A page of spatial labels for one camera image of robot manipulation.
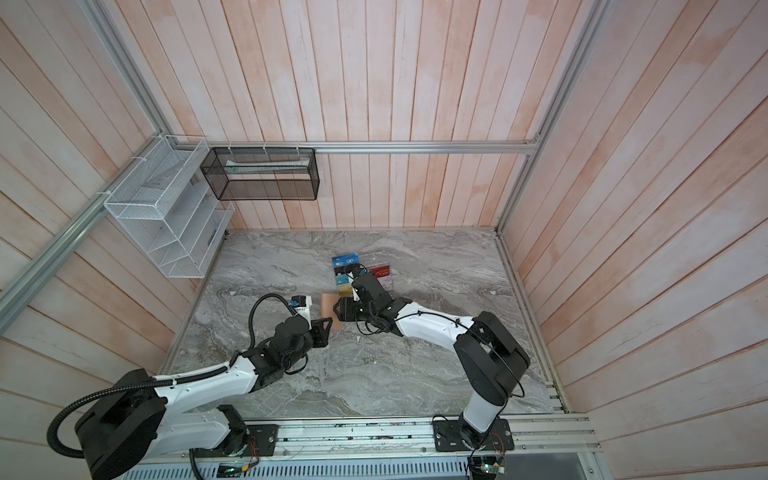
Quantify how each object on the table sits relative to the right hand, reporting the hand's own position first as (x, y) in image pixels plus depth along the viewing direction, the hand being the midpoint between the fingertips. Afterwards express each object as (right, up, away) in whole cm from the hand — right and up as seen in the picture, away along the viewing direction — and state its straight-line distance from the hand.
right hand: (339, 308), depth 87 cm
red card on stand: (+12, +10, +14) cm, 22 cm away
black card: (0, +11, +11) cm, 16 cm away
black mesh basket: (-30, +45, +19) cm, 58 cm away
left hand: (-3, -5, -2) cm, 6 cm away
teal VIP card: (-1, +8, +12) cm, 14 cm away
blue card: (+1, +14, +12) cm, 18 cm away
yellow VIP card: (0, +4, +12) cm, 13 cm away
